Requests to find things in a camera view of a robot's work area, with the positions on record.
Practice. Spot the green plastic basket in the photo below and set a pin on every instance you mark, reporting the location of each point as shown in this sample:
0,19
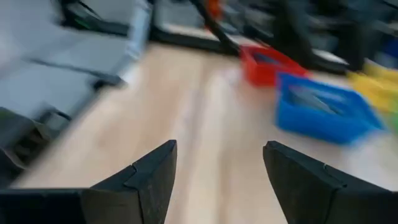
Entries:
393,123

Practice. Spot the red plastic basket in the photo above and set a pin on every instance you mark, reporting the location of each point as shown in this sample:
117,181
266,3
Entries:
267,70

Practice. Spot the black table frame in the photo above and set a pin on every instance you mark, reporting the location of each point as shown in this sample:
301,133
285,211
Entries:
186,39

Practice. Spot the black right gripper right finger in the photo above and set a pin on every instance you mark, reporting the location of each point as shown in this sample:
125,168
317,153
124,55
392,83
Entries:
304,186

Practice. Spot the yellow plastic basket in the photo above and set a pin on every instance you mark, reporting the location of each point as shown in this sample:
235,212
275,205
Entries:
373,90

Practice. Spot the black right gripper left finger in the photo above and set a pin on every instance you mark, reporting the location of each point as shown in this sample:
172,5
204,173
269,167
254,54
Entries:
146,180

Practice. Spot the blue plastic basket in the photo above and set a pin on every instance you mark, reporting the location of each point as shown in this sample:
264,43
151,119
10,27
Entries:
311,124

